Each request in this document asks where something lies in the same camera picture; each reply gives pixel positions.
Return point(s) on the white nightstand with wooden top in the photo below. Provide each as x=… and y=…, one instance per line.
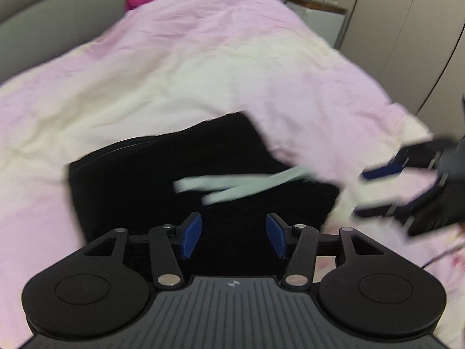
x=319, y=18

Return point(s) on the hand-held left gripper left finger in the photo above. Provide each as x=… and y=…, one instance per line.
x=191, y=235

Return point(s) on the pink floral blanket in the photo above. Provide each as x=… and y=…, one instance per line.
x=163, y=72

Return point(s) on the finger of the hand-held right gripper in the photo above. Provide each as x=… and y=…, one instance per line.
x=399, y=209
x=383, y=171

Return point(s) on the beige wardrobe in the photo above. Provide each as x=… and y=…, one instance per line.
x=403, y=36

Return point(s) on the black pants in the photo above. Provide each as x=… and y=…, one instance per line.
x=145, y=174

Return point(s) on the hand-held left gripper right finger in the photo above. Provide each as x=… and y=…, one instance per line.
x=276, y=235

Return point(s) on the magenta cloth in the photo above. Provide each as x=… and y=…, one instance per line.
x=143, y=1

